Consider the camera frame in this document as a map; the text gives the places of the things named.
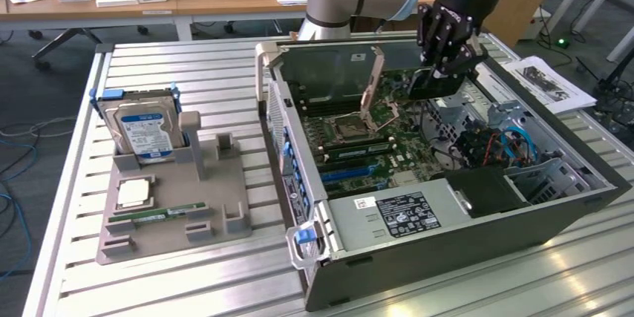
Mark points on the grey parts rack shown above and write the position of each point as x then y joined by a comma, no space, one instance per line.
174,191

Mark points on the silver socket cover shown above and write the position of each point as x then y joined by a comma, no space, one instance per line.
396,107

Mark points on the printed paper stack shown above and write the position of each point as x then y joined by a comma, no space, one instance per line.
545,83

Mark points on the CPU socket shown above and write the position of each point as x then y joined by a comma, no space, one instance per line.
348,124

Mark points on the RAM stick with white label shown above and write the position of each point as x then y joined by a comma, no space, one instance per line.
356,150

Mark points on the green RAM stick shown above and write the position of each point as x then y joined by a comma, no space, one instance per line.
158,214

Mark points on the silver disk bay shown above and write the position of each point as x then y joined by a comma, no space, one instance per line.
545,179

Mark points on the grey power supply unit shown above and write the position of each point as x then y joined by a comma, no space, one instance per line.
396,217

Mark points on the grey base with casters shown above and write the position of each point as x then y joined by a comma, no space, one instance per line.
64,40

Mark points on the green motherboard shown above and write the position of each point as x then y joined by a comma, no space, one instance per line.
396,161

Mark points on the silver CPU chip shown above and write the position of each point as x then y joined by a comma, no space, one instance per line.
135,194

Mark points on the black tripod stand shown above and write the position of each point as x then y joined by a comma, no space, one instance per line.
611,83

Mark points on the black device with green light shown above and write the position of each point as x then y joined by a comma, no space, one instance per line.
562,42

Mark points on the white box with red dot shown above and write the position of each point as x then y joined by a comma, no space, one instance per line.
535,25

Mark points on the open black PC case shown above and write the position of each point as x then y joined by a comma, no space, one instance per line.
446,265

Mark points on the white desk frame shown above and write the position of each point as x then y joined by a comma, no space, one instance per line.
621,44

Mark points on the perforated silver drive cage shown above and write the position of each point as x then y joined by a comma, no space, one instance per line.
446,109

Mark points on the hard disk with blue caddy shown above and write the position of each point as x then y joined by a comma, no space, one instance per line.
143,131

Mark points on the blue expansion slot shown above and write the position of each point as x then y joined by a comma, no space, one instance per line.
346,171
351,179

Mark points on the silver chipset heatsink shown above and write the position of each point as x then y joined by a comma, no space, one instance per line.
408,177

